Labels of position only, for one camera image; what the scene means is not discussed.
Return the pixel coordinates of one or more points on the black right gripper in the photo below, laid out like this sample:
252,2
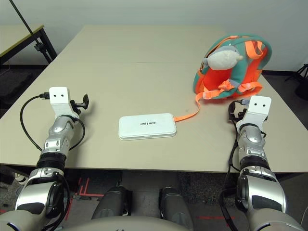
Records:
240,115

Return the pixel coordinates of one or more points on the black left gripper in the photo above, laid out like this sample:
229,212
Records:
77,107

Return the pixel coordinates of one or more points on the teal and orange backpack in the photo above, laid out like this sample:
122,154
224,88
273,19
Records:
240,72

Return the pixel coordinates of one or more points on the grey white plush shark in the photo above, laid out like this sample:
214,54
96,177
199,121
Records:
221,59

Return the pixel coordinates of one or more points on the white Unitree box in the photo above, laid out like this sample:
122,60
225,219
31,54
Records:
146,126

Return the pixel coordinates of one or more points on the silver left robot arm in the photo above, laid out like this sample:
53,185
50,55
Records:
55,144

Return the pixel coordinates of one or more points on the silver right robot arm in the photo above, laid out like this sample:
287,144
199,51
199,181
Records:
252,144

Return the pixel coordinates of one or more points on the black bag on floor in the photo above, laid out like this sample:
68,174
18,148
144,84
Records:
303,90

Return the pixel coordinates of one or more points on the black tripod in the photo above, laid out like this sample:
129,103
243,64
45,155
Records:
305,68

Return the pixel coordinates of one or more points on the grey left robot leg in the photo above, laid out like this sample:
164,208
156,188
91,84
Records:
113,202

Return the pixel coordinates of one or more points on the grey robot leg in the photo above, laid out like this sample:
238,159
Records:
113,202
175,204

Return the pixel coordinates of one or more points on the thin black stand pole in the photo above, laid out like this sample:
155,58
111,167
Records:
20,16

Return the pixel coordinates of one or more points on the grey right robot leg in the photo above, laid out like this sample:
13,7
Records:
175,204

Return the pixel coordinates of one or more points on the beige robot torso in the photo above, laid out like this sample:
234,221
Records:
134,225

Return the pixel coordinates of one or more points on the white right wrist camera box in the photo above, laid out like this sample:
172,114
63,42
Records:
258,108

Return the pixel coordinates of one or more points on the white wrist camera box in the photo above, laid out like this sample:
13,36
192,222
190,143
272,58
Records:
59,101
258,108

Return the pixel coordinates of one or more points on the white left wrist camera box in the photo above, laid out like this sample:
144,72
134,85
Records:
59,101

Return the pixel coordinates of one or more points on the beige side table black frame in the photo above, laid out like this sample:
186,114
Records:
14,38

